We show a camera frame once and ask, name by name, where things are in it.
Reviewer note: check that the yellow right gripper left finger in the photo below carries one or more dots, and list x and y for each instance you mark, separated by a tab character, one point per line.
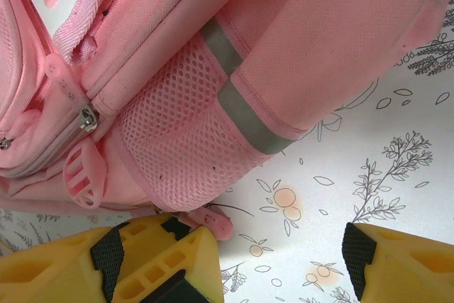
64	267

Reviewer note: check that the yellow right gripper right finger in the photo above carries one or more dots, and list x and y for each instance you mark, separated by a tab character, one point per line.
411	267

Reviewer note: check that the pink school backpack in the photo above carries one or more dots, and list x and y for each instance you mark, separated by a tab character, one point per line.
283	33

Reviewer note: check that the floral printed table cover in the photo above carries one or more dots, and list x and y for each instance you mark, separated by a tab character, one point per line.
326	193

